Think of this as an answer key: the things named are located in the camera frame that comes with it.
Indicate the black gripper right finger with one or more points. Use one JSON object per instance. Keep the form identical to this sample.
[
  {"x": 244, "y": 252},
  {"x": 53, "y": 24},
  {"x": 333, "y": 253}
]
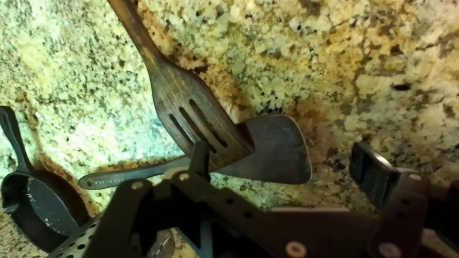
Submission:
[{"x": 374, "y": 177}]

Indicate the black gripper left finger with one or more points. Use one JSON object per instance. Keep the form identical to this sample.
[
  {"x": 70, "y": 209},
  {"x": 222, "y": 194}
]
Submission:
[{"x": 200, "y": 160}]

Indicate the perforated steel utensil holder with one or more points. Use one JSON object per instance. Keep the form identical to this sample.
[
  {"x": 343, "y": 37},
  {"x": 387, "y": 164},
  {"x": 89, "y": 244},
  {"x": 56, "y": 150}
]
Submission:
[{"x": 76, "y": 244}]

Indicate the slotted wooden spatula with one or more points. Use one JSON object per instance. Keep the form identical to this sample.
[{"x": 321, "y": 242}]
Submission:
[{"x": 181, "y": 95}]

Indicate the small black cast iron skillet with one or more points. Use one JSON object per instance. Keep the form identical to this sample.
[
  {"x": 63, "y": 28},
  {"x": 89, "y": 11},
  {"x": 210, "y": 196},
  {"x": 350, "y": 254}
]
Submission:
[{"x": 43, "y": 216}]

